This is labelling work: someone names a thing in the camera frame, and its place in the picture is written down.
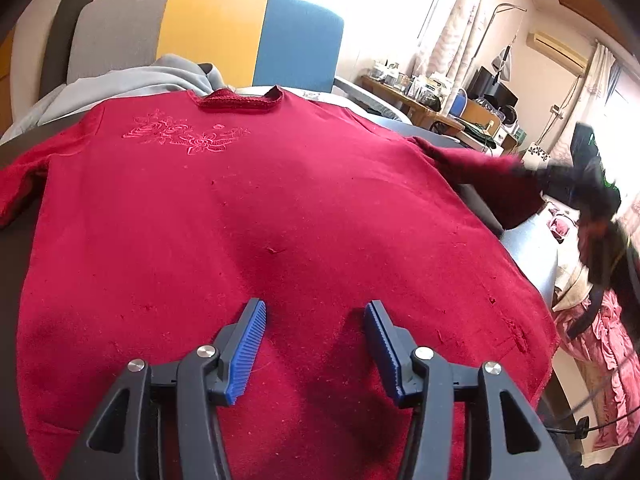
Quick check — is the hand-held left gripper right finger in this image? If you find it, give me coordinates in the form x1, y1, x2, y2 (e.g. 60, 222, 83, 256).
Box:
363, 301, 573, 480

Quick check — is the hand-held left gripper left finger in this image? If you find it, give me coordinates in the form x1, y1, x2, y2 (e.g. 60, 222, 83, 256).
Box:
57, 298, 268, 480

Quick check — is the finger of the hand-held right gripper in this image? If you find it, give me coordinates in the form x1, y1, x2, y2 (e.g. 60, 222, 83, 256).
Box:
510, 160, 581, 186

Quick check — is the red sweater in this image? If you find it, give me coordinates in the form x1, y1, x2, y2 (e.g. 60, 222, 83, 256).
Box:
0, 86, 561, 480

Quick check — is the white flower-print shelf unit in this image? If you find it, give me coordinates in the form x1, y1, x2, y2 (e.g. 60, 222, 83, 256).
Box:
520, 142, 551, 166

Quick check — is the wooden computer desk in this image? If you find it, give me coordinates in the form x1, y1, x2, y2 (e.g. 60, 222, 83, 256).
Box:
457, 97, 503, 133

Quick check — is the patterned beige curtain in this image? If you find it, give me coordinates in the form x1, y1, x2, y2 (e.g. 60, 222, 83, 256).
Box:
537, 42, 621, 161
415, 0, 498, 86

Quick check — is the bright window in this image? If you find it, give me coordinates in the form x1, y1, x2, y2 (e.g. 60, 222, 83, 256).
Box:
280, 0, 451, 61
607, 67, 640, 108

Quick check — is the black monitor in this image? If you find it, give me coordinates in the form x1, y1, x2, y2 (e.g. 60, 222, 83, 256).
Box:
470, 66, 518, 108

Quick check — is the hanging grey bag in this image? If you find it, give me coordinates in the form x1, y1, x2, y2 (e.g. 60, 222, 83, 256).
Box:
492, 45, 516, 81

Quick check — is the group of glass jars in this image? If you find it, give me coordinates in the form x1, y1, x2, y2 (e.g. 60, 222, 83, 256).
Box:
372, 60, 443, 111

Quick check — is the pink bedding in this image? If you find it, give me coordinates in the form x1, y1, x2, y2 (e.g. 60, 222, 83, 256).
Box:
547, 200, 640, 456

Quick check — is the white printed cushion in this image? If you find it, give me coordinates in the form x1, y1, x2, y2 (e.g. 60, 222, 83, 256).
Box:
240, 86, 373, 118

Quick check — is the grey yellow blue sofa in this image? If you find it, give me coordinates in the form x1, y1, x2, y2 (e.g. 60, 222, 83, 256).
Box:
12, 0, 416, 126

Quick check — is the grey garment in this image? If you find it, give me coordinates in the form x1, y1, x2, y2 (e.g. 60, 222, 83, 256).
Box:
0, 54, 223, 141

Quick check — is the orange wooden cabinet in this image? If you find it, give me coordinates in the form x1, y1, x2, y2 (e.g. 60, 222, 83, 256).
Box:
0, 30, 15, 133

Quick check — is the wall air conditioner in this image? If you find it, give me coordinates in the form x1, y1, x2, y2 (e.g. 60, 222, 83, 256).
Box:
526, 31, 591, 72

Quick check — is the black cable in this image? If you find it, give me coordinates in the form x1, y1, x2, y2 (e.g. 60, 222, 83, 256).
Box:
542, 365, 640, 441

